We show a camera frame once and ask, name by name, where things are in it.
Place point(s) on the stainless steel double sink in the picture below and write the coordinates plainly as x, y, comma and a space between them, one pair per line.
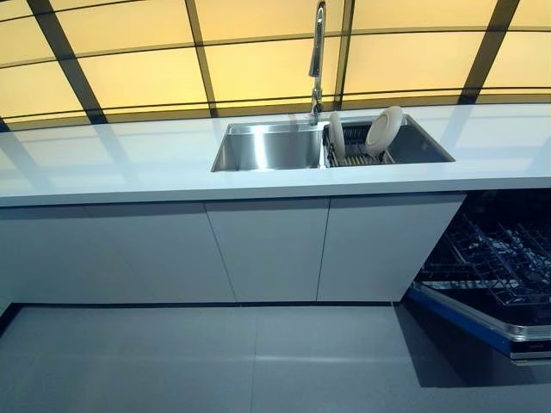
267, 146

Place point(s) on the black dish drying rack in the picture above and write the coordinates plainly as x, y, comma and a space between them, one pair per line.
357, 160

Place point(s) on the chrome pull-down kitchen faucet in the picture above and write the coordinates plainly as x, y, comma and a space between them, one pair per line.
317, 64

